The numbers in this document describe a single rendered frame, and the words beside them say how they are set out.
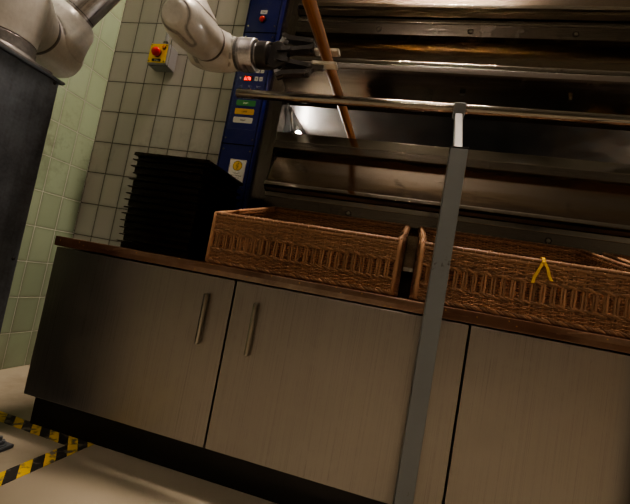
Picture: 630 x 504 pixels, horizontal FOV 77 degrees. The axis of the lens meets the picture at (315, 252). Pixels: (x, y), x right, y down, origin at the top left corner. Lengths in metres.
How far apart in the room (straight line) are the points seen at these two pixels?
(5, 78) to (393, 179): 1.23
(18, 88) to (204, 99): 0.87
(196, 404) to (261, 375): 0.20
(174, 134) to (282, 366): 1.26
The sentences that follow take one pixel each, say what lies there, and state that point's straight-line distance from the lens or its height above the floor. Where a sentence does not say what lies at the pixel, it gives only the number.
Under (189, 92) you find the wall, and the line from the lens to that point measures 2.02.
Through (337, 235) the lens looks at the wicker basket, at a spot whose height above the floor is 0.72.
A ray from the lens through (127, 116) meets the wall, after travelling 2.15.
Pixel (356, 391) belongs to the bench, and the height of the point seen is 0.34.
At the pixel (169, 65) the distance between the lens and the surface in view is 2.09.
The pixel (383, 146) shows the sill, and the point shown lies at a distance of 1.66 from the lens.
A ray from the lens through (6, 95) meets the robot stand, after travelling 1.28.
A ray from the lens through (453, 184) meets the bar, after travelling 0.99.
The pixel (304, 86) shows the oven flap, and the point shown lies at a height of 1.37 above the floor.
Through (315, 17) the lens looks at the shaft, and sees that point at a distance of 1.06.
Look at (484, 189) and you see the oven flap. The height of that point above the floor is 1.03.
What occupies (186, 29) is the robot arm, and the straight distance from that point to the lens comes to 1.14.
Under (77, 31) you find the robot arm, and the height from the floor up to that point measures 1.20.
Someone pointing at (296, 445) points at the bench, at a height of 0.17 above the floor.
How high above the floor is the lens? 0.59
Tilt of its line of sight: 4 degrees up
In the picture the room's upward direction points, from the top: 10 degrees clockwise
